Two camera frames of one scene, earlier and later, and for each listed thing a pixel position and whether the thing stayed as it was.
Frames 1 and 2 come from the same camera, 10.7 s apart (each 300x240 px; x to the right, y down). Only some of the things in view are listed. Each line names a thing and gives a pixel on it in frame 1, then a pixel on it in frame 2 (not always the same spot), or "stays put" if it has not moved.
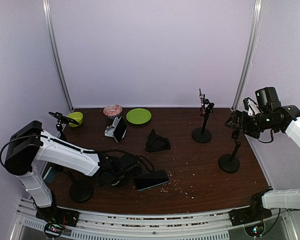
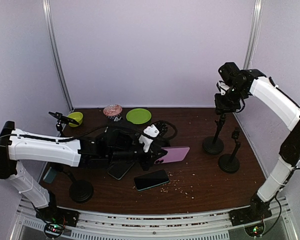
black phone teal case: [151, 180] stays put
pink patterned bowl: [113, 111] stays put
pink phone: [203, 102] to [174, 154]
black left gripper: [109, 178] to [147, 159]
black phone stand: [80, 191] stays put
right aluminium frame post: [248, 54] stays put
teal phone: [50, 175] stays put
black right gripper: [235, 115] to [221, 107]
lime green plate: [138, 116] stays put
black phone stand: [200, 134] to [214, 145]
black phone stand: [227, 163] stays put
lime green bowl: [77, 116] stays put
